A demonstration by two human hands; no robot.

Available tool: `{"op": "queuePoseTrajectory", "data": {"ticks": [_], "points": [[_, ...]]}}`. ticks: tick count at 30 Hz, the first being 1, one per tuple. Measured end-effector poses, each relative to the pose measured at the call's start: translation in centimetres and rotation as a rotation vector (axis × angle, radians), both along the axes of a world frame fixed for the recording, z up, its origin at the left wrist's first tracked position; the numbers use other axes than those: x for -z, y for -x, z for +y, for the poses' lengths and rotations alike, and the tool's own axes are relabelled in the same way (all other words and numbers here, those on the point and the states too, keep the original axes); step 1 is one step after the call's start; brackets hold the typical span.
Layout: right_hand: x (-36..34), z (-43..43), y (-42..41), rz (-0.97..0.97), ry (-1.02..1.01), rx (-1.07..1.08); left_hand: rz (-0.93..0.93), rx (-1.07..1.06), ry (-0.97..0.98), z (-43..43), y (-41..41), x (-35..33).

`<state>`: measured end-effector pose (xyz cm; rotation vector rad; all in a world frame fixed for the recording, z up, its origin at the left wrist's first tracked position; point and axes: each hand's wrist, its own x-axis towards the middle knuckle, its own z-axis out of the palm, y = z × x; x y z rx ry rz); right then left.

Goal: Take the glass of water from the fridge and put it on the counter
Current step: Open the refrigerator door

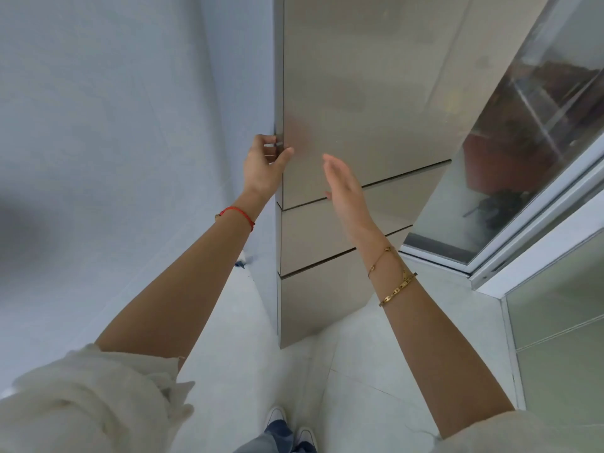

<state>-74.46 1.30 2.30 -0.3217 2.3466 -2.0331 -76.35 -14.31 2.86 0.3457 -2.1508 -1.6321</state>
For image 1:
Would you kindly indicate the person's left hand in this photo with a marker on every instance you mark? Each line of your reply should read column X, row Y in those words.
column 259, row 172

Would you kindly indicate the person's right hand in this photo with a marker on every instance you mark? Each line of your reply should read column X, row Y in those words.
column 351, row 202

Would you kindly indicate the beige refrigerator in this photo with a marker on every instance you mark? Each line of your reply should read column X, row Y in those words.
column 377, row 89

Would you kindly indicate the person's right forearm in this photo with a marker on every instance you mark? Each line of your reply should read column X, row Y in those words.
column 434, row 349

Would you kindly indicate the person's left forearm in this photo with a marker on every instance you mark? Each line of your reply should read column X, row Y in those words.
column 179, row 297

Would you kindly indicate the sliding glass door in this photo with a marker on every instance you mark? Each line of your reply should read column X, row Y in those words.
column 519, row 160

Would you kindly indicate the white sneaker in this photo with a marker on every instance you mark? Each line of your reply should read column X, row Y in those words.
column 275, row 415
column 306, row 438

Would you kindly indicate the blue jeans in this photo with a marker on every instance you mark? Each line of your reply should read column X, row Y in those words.
column 278, row 436

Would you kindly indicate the grey drawer cabinet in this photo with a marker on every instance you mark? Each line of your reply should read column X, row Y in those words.
column 557, row 349

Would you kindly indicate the white shirt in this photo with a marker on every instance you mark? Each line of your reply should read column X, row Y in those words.
column 71, row 405

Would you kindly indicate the small dark wall plug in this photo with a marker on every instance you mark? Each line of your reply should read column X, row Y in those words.
column 240, row 264

